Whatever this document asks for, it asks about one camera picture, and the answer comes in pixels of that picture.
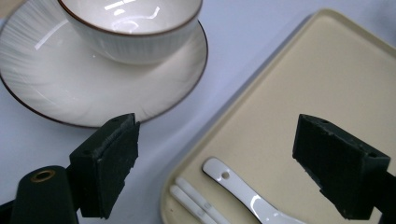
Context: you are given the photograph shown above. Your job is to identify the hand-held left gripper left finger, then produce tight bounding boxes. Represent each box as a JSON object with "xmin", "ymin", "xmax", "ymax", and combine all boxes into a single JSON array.
[{"xmin": 68, "ymin": 112, "xmax": 141, "ymax": 219}]

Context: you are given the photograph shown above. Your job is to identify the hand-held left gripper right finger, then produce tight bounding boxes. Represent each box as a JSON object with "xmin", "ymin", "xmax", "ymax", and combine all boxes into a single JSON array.
[{"xmin": 292, "ymin": 113, "xmax": 391, "ymax": 221}]

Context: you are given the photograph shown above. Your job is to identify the white plate with dark rim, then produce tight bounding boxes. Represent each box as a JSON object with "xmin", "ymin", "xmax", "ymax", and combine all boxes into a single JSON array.
[{"xmin": 0, "ymin": 0, "xmax": 209, "ymax": 129}]

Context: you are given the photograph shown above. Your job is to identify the white chopstick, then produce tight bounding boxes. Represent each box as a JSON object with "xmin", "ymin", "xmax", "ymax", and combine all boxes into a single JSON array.
[
  {"xmin": 176, "ymin": 176, "xmax": 233, "ymax": 224},
  {"xmin": 169, "ymin": 184, "xmax": 219, "ymax": 224}
]

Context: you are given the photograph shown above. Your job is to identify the beige plastic tray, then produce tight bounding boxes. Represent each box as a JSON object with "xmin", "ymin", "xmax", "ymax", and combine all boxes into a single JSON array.
[{"xmin": 160, "ymin": 8, "xmax": 396, "ymax": 224}]

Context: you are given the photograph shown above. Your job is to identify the white ceramic spoon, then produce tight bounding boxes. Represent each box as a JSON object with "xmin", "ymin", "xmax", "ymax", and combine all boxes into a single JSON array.
[{"xmin": 202, "ymin": 157, "xmax": 309, "ymax": 224}]

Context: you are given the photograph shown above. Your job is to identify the white ribbed bowl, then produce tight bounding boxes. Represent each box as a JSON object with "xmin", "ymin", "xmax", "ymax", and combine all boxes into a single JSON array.
[{"xmin": 57, "ymin": 0, "xmax": 204, "ymax": 65}]

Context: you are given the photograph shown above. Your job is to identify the white table mat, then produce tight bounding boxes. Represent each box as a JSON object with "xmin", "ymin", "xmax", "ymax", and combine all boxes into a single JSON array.
[{"xmin": 0, "ymin": 0, "xmax": 396, "ymax": 224}]

